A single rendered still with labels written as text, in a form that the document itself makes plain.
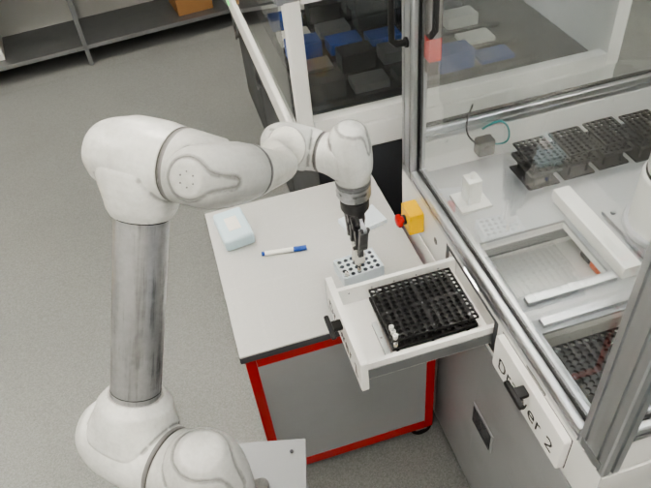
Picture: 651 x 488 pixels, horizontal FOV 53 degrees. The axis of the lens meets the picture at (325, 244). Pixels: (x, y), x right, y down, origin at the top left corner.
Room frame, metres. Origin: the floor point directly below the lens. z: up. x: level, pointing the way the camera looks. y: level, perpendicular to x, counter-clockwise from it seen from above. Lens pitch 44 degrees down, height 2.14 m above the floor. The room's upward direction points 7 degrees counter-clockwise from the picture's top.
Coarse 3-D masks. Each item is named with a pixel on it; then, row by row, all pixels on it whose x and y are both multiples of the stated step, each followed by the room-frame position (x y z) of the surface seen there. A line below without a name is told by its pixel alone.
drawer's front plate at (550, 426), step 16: (496, 336) 0.91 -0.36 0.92; (496, 352) 0.90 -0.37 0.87; (512, 352) 0.85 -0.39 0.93; (496, 368) 0.89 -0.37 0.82; (512, 368) 0.83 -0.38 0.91; (512, 384) 0.82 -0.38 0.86; (528, 384) 0.77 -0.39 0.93; (528, 400) 0.75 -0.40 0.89; (544, 400) 0.73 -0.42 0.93; (544, 416) 0.69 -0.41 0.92; (544, 432) 0.68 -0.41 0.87; (560, 432) 0.65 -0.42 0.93; (544, 448) 0.67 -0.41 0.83; (560, 448) 0.63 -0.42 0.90; (560, 464) 0.63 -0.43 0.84
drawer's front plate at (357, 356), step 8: (328, 280) 1.14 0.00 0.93; (328, 288) 1.11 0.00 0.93; (328, 296) 1.13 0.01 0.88; (336, 296) 1.08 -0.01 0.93; (328, 304) 1.14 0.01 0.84; (336, 304) 1.06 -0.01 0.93; (336, 312) 1.05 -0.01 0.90; (344, 312) 1.03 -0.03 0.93; (344, 320) 1.00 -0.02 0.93; (344, 328) 0.99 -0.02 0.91; (352, 328) 0.97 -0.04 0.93; (344, 336) 1.00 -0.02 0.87; (352, 336) 0.95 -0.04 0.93; (344, 344) 1.01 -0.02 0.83; (352, 344) 0.93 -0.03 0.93; (352, 352) 0.93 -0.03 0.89; (360, 352) 0.90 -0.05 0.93; (352, 360) 0.94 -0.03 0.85; (360, 360) 0.88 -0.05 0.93; (360, 368) 0.87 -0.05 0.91; (360, 376) 0.87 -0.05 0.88; (360, 384) 0.88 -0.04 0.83; (368, 384) 0.87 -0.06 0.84
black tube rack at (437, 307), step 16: (432, 272) 1.15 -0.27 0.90; (448, 272) 1.14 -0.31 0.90; (384, 288) 1.12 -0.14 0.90; (416, 288) 1.10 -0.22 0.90; (432, 288) 1.12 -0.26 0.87; (448, 288) 1.12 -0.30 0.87; (384, 304) 1.06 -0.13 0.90; (400, 304) 1.06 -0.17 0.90; (416, 304) 1.05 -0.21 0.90; (432, 304) 1.04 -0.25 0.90; (448, 304) 1.04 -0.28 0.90; (464, 304) 1.03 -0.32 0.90; (400, 320) 1.00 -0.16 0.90; (416, 320) 1.00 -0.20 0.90; (432, 320) 0.99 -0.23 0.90; (448, 320) 0.99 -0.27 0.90; (464, 320) 0.98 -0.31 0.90; (400, 336) 0.98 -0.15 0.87; (416, 336) 0.97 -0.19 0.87; (432, 336) 0.97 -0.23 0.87
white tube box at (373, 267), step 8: (368, 256) 1.34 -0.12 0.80; (376, 256) 1.34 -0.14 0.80; (336, 264) 1.32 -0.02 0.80; (344, 264) 1.32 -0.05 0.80; (352, 264) 1.31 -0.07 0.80; (368, 264) 1.31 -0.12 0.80; (376, 264) 1.31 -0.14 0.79; (336, 272) 1.32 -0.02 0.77; (344, 272) 1.30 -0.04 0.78; (352, 272) 1.29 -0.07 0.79; (360, 272) 1.29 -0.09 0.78; (368, 272) 1.28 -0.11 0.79; (376, 272) 1.29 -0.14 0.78; (384, 272) 1.29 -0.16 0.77; (344, 280) 1.26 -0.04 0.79; (352, 280) 1.26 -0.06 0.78; (360, 280) 1.27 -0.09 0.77
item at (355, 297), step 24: (432, 264) 1.18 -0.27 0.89; (456, 264) 1.19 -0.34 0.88; (360, 288) 1.14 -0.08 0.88; (360, 312) 1.10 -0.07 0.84; (480, 312) 1.04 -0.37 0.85; (360, 336) 1.02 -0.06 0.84; (384, 336) 1.01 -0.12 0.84; (456, 336) 0.94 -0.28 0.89; (480, 336) 0.95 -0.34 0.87; (384, 360) 0.90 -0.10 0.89; (408, 360) 0.91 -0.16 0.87
